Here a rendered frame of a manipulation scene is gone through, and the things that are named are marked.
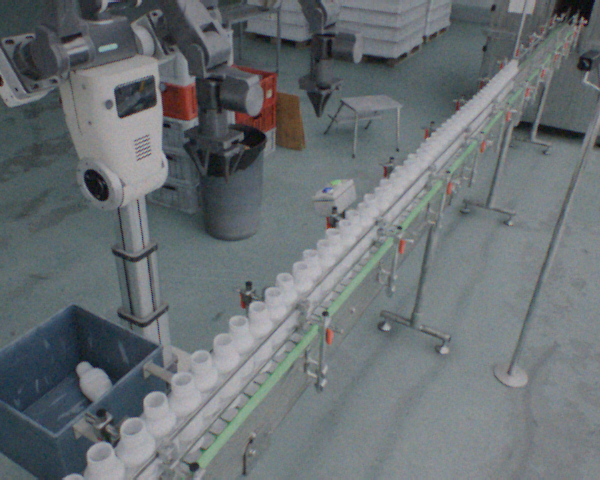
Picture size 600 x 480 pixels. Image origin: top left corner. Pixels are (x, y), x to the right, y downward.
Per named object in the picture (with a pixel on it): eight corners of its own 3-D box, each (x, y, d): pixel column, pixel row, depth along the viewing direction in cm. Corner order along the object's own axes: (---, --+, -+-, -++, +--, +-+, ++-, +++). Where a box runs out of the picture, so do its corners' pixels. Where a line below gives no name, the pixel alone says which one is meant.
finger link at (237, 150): (228, 191, 109) (226, 146, 104) (198, 182, 111) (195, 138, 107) (247, 178, 114) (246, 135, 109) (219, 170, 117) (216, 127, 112)
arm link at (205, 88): (206, 66, 105) (187, 73, 101) (237, 72, 103) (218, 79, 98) (209, 102, 109) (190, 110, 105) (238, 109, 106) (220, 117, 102)
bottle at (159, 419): (186, 467, 101) (179, 404, 92) (154, 484, 98) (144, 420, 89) (172, 444, 105) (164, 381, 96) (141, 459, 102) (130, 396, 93)
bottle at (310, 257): (317, 299, 144) (320, 246, 135) (320, 314, 139) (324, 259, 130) (294, 300, 143) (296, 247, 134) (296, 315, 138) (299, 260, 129)
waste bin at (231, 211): (240, 253, 342) (238, 157, 308) (183, 232, 360) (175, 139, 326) (279, 222, 375) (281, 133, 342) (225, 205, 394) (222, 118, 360)
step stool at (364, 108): (366, 128, 537) (371, 85, 515) (399, 151, 490) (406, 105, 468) (322, 133, 521) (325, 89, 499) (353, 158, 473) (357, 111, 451)
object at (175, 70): (186, 86, 332) (183, 48, 320) (129, 76, 345) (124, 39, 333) (235, 64, 380) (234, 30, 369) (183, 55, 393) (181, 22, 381)
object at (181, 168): (192, 186, 367) (190, 155, 355) (141, 174, 380) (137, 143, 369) (237, 155, 415) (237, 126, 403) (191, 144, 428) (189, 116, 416)
